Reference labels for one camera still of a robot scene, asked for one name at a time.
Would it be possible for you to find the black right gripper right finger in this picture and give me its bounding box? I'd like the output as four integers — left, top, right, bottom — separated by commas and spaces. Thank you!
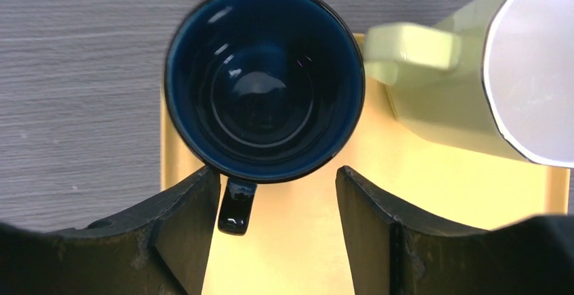
336, 166, 573, 294

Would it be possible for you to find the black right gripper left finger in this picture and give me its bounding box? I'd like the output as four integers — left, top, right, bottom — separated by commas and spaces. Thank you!
1, 167, 220, 294

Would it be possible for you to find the navy blue mug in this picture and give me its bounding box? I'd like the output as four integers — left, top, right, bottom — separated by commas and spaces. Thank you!
163, 0, 366, 235

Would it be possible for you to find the yellow cream mug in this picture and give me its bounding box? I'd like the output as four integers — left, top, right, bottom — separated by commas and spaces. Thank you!
363, 0, 573, 168

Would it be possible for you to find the yellow serving tray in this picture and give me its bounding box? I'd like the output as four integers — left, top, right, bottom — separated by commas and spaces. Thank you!
159, 32, 571, 295

